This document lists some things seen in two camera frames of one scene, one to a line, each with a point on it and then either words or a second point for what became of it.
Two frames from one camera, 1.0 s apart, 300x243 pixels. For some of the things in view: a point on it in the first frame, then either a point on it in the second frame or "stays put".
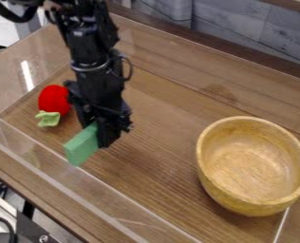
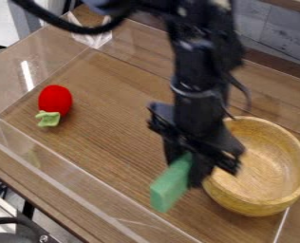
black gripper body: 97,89 -> 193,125
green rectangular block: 84,145 -> 170,183
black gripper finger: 110,128 -> 203,167
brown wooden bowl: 255,165 stays put
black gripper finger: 86,114 -> 174,149
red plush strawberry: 53,103 stays put
